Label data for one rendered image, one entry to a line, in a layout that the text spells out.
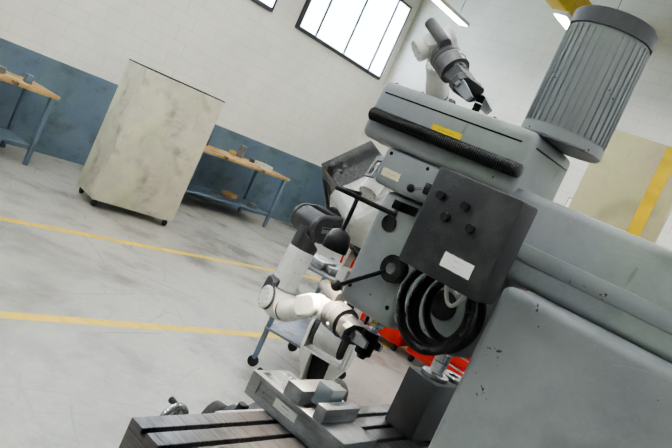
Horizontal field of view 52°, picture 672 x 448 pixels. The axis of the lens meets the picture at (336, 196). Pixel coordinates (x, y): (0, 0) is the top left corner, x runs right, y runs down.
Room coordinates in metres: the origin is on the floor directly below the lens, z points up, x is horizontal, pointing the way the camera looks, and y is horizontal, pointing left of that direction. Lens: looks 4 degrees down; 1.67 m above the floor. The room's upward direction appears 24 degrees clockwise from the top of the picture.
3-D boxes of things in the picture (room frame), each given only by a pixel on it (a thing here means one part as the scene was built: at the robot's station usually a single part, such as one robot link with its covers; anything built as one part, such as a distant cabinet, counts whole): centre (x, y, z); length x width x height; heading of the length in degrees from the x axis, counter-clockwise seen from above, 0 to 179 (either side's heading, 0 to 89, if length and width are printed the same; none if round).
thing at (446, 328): (1.70, -0.39, 1.47); 0.24 x 0.19 x 0.26; 142
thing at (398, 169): (1.79, -0.27, 1.68); 0.34 x 0.24 x 0.10; 52
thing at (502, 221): (1.37, -0.27, 1.62); 0.20 x 0.09 x 0.21; 52
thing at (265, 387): (1.79, -0.18, 1.01); 0.35 x 0.15 x 0.11; 52
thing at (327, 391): (1.77, -0.20, 1.07); 0.06 x 0.05 x 0.06; 142
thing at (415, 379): (2.15, -0.54, 1.06); 0.22 x 0.12 x 0.20; 135
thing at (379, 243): (1.82, -0.24, 1.47); 0.21 x 0.19 x 0.32; 142
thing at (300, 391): (1.80, -0.15, 1.05); 0.15 x 0.06 x 0.04; 142
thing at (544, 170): (1.81, -0.25, 1.81); 0.47 x 0.26 x 0.16; 52
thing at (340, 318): (1.89, -0.18, 1.23); 0.13 x 0.12 x 0.10; 127
